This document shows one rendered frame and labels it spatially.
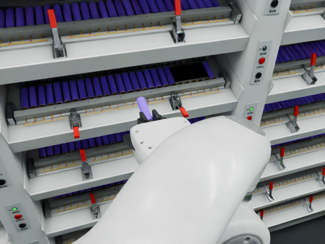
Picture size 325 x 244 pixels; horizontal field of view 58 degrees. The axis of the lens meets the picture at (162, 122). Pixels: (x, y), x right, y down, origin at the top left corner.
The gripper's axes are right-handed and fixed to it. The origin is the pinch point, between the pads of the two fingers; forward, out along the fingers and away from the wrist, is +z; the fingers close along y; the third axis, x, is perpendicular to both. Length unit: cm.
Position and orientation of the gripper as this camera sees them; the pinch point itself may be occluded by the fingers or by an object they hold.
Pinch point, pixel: (150, 121)
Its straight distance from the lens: 55.6
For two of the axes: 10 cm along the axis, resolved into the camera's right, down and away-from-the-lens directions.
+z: -3.0, -4.2, 8.6
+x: 0.6, 8.9, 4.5
